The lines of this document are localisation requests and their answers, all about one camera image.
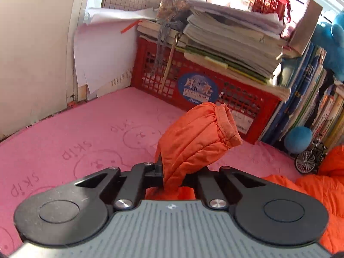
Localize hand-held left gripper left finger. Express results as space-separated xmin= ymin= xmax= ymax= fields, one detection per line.
xmin=75 ymin=153 xmax=164 ymax=211

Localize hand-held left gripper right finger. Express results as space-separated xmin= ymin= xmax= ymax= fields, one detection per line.
xmin=196 ymin=166 xmax=267 ymax=211

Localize orange puffer jacket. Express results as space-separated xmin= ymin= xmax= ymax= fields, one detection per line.
xmin=145 ymin=102 xmax=344 ymax=254

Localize pink printed blanket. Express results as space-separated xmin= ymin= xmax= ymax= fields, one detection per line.
xmin=0 ymin=86 xmax=304 ymax=256

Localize blue plush ball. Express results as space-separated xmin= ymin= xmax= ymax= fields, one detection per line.
xmin=284 ymin=126 xmax=313 ymax=155

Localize miniature bicycle model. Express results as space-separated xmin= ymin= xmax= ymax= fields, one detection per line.
xmin=295 ymin=139 xmax=328 ymax=174

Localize red plastic crate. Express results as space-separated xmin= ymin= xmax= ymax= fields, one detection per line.
xmin=131 ymin=36 xmax=281 ymax=144

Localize white paper sheets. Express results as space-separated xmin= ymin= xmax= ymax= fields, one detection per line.
xmin=73 ymin=8 xmax=163 ymax=98

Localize row of books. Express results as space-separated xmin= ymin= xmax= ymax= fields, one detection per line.
xmin=259 ymin=43 xmax=344 ymax=154

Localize stack of papers and booklets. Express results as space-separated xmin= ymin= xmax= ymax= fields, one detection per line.
xmin=137 ymin=0 xmax=292 ymax=100

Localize brown cardboard book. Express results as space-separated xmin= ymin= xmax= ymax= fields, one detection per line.
xmin=288 ymin=0 xmax=323 ymax=57

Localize blue plush toy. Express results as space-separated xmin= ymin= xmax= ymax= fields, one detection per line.
xmin=313 ymin=13 xmax=344 ymax=81

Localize red basket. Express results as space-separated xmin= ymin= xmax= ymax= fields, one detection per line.
xmin=236 ymin=0 xmax=293 ymax=22

